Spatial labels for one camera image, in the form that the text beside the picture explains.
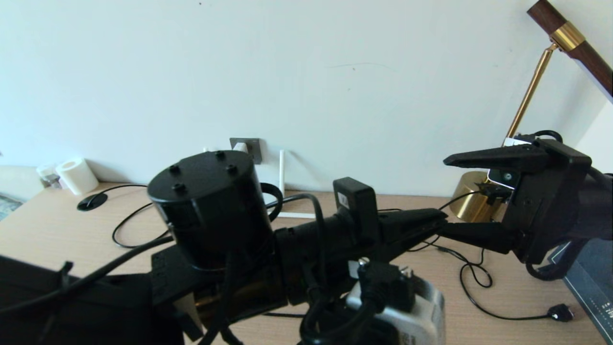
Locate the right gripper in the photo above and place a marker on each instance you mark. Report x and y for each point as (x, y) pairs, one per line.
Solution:
(550, 201)

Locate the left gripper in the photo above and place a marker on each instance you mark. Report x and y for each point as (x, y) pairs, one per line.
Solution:
(357, 211)

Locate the white power adapter block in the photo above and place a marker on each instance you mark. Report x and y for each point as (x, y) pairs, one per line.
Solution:
(241, 146)

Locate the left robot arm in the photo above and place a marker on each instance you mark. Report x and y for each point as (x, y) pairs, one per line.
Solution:
(210, 206)

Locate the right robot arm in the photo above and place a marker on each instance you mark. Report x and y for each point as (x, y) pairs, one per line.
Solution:
(596, 206)

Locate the white wifi router with antennas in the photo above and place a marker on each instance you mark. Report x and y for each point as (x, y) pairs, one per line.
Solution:
(282, 167)

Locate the dark monitor screen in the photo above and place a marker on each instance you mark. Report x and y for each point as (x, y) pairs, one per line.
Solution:
(594, 297)

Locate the brass desk lamp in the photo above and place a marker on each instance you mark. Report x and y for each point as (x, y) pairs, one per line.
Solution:
(567, 37)

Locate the white paper roll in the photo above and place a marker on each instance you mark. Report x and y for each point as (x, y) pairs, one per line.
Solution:
(78, 176)

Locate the patterned floor rug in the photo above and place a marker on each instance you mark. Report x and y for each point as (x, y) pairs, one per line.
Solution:
(9, 206)

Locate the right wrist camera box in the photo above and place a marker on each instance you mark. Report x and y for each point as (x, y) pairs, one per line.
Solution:
(503, 177)

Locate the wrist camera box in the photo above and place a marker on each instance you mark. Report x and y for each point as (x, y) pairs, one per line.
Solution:
(421, 316)
(503, 177)

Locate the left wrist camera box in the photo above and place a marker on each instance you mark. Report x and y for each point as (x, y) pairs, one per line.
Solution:
(421, 316)

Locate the grey wall power socket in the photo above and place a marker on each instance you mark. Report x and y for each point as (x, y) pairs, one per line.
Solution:
(255, 151)

